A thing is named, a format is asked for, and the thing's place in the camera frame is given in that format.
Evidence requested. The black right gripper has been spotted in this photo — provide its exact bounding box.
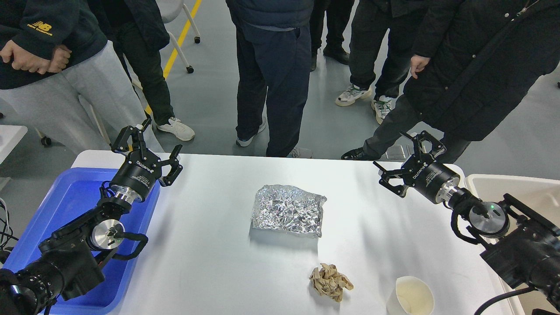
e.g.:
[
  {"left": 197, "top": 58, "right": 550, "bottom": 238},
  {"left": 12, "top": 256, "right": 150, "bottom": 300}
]
[{"left": 373, "top": 130, "right": 461, "bottom": 205}]

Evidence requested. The person in grey sweatpants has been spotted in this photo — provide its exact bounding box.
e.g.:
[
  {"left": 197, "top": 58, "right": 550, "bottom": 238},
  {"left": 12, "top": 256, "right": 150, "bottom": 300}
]
[{"left": 0, "top": 0, "right": 147, "bottom": 154}]

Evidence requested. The person in black trousers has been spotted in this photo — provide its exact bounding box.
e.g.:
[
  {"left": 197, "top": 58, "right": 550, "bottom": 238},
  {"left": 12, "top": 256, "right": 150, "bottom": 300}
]
[{"left": 87, "top": 0, "right": 195, "bottom": 141}]

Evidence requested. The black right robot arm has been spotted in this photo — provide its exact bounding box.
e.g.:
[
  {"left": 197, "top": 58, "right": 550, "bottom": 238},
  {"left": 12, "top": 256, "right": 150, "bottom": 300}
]
[{"left": 379, "top": 131, "right": 560, "bottom": 315}]

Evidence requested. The white side table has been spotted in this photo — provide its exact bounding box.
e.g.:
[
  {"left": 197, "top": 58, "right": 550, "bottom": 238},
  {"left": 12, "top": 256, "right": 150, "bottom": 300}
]
[{"left": 0, "top": 124, "right": 28, "bottom": 164}]

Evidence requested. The beige plastic bin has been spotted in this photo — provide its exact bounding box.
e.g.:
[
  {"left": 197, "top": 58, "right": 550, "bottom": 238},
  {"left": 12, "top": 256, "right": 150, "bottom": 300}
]
[{"left": 465, "top": 174, "right": 560, "bottom": 315}]

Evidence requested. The blue plastic bin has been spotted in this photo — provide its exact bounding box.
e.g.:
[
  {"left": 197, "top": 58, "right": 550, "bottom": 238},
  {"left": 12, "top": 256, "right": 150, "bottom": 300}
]
[{"left": 1, "top": 166, "right": 161, "bottom": 315}]

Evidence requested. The person in navy trousers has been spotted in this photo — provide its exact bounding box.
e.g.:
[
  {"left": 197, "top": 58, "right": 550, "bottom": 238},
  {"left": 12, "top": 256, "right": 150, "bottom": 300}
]
[{"left": 226, "top": 0, "right": 314, "bottom": 159}]

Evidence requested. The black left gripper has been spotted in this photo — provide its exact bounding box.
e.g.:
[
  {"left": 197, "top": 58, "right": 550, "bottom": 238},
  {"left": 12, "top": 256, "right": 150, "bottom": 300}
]
[{"left": 109, "top": 118, "right": 183, "bottom": 202}]

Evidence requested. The white paper cup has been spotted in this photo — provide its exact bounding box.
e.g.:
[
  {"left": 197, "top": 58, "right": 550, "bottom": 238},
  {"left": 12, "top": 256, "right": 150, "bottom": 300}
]
[{"left": 386, "top": 276, "right": 435, "bottom": 315}]

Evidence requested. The crumpled brown paper ball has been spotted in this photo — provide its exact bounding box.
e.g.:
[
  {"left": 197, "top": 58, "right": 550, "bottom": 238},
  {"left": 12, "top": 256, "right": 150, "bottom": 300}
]
[{"left": 309, "top": 263, "right": 354, "bottom": 303}]

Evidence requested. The person in long black coat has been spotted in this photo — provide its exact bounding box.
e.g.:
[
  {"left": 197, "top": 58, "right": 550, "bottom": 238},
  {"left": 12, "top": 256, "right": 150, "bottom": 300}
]
[{"left": 341, "top": 0, "right": 560, "bottom": 164}]

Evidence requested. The crumpled aluminium foil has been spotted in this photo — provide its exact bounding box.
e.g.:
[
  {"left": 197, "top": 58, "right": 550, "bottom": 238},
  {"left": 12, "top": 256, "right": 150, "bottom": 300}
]
[{"left": 251, "top": 184, "right": 327, "bottom": 238}]

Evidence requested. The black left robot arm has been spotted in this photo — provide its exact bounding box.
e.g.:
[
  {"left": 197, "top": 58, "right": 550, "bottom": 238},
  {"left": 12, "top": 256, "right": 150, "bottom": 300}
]
[{"left": 1, "top": 118, "right": 183, "bottom": 315}]

